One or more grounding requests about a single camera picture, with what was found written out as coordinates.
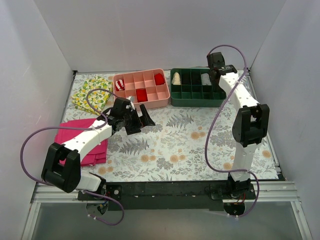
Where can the black rolled cloth left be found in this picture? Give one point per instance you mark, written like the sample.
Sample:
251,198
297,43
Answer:
186,79

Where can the lemon print folded cloth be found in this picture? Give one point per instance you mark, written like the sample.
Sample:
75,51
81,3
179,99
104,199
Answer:
97,99

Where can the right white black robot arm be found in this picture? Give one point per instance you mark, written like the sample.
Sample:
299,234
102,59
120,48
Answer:
250,125

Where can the green divided organizer box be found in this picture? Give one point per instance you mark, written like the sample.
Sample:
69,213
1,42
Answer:
196,94

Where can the red white striped rolled sock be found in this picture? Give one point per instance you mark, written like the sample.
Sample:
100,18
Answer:
119,85

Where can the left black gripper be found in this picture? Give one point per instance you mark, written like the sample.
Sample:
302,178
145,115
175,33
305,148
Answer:
136,121

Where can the red rolled cloth back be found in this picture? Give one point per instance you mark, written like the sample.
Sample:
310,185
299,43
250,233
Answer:
159,79

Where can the cream rolled cloth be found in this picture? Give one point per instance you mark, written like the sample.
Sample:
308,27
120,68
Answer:
176,79

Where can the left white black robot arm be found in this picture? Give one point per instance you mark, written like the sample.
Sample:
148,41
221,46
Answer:
62,166

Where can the pink divided organizer box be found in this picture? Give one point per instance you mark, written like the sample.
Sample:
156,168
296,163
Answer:
147,87

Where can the aluminium frame rail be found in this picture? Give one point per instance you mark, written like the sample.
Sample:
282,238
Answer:
270,191

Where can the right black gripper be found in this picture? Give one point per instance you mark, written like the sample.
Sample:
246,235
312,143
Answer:
215,75

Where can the red rolled cloth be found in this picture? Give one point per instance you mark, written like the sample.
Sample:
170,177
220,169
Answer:
141,95
159,79

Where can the grey rolled cloth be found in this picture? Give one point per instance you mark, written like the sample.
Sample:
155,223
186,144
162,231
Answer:
205,79

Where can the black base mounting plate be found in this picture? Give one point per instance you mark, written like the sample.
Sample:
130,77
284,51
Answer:
175,195

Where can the red rolled cloth front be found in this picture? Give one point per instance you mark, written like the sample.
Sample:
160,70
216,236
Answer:
141,95

